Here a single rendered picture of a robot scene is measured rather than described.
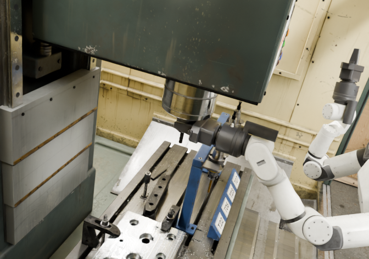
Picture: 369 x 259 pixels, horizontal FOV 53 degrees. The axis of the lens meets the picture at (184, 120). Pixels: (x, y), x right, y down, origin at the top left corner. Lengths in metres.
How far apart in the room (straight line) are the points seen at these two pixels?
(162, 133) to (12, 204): 1.20
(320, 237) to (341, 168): 0.59
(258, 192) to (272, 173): 1.07
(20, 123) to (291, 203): 0.80
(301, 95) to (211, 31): 1.26
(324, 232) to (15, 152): 0.90
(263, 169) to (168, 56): 0.40
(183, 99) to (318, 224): 0.49
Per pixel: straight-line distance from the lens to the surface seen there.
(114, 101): 2.44
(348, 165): 1.64
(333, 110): 1.57
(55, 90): 1.26
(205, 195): 1.72
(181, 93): 1.01
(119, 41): 0.99
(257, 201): 2.09
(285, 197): 1.09
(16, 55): 1.09
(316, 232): 1.10
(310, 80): 2.07
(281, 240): 1.95
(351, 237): 1.16
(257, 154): 1.04
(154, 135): 2.28
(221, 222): 1.55
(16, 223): 1.38
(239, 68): 0.90
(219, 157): 1.36
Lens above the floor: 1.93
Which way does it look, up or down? 26 degrees down
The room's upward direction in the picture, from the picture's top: 12 degrees clockwise
